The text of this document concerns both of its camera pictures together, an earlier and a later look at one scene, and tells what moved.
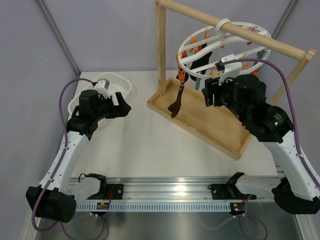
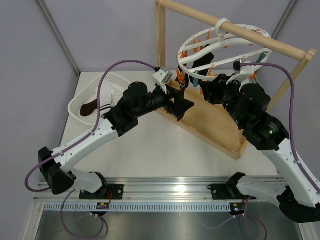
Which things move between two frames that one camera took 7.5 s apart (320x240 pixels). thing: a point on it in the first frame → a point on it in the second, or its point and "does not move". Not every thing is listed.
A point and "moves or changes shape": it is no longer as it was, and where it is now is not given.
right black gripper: x=212 y=87 does not move
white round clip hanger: x=201 y=52 does not move
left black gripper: x=121 y=110 → x=180 y=105
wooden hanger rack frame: x=185 y=104 does not move
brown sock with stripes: x=175 y=108 moves or changes shape
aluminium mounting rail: x=167 y=189 does not move
